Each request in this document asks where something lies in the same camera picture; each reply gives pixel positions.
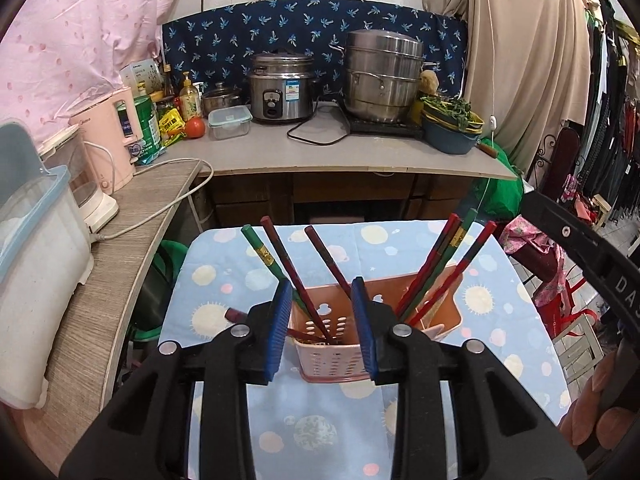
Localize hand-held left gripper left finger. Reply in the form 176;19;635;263
60;277;293;480

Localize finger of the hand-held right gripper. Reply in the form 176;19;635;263
519;190;621;286

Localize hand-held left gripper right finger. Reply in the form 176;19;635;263
350;276;588;480

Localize pink perforated utensil basket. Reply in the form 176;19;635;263
289;265;462;385

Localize bright red chopstick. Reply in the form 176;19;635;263
406;220;498;325

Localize dark maroon chopstick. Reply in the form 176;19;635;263
396;213;461;317

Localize pink floral cloth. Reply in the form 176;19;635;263
500;215;576;311

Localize small wooden stool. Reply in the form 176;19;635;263
592;195;613;226

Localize red bag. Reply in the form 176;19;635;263
532;270;606;341

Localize green bag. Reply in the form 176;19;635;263
467;147;526;223

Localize dark ornate metal rack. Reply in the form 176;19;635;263
532;127;586;201

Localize white stool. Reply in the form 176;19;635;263
550;312;601;386

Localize light blue planet tablecloth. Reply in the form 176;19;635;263
157;220;573;480

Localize green plastic basin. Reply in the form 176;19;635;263
127;240;188;341

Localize hanging clothes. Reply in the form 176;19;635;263
570;0;640;231

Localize brown cabinet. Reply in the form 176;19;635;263
200;172;481;228

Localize blue bowl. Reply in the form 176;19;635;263
420;110;486;156

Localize leafy green vegetables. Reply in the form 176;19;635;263
419;95;485;133

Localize grey counter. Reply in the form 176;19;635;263
135;102;518;181

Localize beige curtain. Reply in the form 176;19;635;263
422;0;593;176

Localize curved wooden counter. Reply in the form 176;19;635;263
20;160;216;461

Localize brown lumpy object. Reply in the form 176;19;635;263
417;70;441;96

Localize black induction cooker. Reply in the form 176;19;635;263
340;110;426;136

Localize clear food container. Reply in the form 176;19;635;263
207;106;252;141

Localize white countertop appliance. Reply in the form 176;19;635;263
37;125;121;233

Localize yellow snack packet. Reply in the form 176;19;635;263
159;109;186;136

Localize small lidded steel pot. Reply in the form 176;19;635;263
201;82;243;117

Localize stainless steamer pot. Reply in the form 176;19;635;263
330;29;441;125

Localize green can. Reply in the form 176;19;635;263
131;95;166;161

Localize stainless rice cooker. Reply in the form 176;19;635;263
246;50;320;125

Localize white storage box blue lid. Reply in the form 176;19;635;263
0;119;96;408

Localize yellow soap bottle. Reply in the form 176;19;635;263
178;71;203;122

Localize pink kitchen appliance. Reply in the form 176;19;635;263
70;85;146;196

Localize white carton box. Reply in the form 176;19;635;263
120;60;163;96

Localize navy floral cloth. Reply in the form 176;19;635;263
161;0;468;106

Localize pink dotted sheet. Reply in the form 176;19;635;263
0;0;201;126

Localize white cord with switch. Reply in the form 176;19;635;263
480;5;501;211

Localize white power cable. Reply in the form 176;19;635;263
82;141;216;242

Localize black power cable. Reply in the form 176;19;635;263
286;102;351;147

